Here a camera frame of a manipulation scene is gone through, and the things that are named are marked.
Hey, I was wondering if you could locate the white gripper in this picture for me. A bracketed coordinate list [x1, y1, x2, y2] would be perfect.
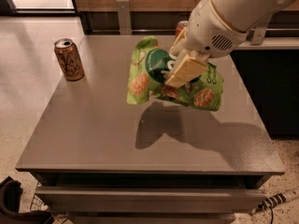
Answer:
[164, 0, 248, 89]

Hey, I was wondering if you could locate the green rice chip bag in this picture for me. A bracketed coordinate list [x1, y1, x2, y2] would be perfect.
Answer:
[127, 35, 223, 111]

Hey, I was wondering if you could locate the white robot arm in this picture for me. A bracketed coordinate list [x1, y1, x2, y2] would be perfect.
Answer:
[165, 0, 295, 88]

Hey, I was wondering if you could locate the orange Coca-Cola can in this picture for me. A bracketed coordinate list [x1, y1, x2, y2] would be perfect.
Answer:
[175, 21, 188, 37]

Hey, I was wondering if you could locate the gold patterned soda can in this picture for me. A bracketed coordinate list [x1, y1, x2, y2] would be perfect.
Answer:
[54, 38, 84, 81]

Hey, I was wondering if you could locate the grey drawer cabinet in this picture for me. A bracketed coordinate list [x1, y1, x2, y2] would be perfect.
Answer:
[17, 35, 285, 224]

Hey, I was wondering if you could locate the grey cabinet drawer front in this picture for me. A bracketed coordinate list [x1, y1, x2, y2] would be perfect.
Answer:
[36, 187, 264, 214]

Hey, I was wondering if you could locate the dark brown object on floor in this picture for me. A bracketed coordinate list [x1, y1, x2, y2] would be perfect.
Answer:
[0, 176, 54, 224]

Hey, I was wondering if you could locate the right metal rail bracket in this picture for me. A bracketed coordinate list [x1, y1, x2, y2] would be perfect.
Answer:
[249, 14, 272, 46]

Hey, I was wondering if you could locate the metal rail bracket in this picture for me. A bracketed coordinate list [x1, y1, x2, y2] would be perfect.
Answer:
[117, 0, 132, 35]
[249, 14, 272, 46]

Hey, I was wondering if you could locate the left metal rail bracket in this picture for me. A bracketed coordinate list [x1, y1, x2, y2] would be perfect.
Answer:
[117, 0, 132, 35]

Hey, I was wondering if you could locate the black and white striped cable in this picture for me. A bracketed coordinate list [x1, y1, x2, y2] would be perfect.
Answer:
[249, 189, 299, 217]

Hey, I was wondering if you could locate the wire basket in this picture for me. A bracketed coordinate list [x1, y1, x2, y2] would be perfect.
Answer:
[30, 194, 73, 224]

